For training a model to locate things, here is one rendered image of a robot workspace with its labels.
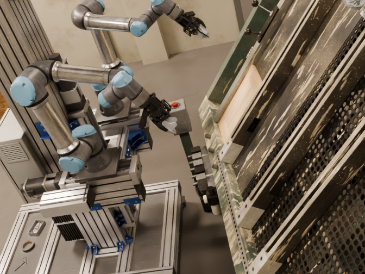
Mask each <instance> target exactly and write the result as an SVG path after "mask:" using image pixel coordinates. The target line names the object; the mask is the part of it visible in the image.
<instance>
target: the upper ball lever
mask: <svg viewBox="0 0 365 274"><path fill-rule="evenodd" d="M251 5H252V6H253V7H257V6H258V7H260V8H262V9H263V10H265V11H267V12H269V13H270V16H273V14H274V11H273V10H272V11H269V10H267V9H266V8H264V7H262V6H261V5H259V2H258V0H253V1H252V2H251Z"/></svg>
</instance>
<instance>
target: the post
mask: <svg viewBox="0 0 365 274"><path fill-rule="evenodd" d="M179 136H180V139H181V142H182V145H183V148H184V151H185V154H186V157H187V161H188V164H189V162H190V161H193V159H192V158H188V155H191V154H192V153H191V148H192V147H193V144H192V141H191V138H190V134H189V132H187V133H184V134H179ZM189 166H190V168H194V165H193V164H191V165H189ZM192 175H195V171H192ZM206 191H207V190H206ZM206 191H205V194H202V193H201V192H200V191H198V194H199V196H200V197H201V198H202V199H203V196H204V195H206ZM200 200H201V199H200ZM201 203H202V206H203V209H204V211H209V210H212V209H211V206H209V204H208V203H206V204H205V203H204V201H203V200H201Z"/></svg>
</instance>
